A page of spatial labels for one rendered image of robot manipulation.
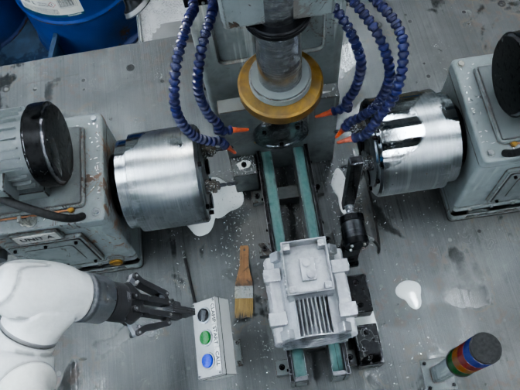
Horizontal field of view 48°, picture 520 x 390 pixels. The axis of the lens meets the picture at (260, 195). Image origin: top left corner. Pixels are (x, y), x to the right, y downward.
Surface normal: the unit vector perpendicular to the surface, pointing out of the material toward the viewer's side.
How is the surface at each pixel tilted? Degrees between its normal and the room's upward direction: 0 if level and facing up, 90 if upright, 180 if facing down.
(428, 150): 39
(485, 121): 0
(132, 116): 0
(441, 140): 28
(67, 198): 0
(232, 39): 90
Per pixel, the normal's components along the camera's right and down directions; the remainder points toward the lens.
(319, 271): -0.07, -0.40
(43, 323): 0.54, 0.48
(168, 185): 0.03, 0.20
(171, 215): 0.11, 0.75
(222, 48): 0.13, 0.91
